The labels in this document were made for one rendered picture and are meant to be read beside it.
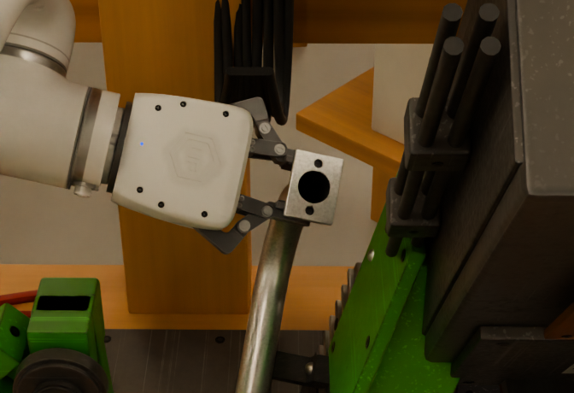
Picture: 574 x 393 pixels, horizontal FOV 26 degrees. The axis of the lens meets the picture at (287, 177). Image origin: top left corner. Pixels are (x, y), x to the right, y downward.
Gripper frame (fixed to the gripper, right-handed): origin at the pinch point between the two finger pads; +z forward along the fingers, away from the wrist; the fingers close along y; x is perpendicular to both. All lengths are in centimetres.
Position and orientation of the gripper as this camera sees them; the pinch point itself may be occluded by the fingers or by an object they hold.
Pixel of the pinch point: (301, 188)
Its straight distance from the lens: 102.3
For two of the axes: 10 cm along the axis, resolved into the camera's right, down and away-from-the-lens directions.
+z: 9.6, 2.2, 1.4
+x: -1.8, 1.3, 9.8
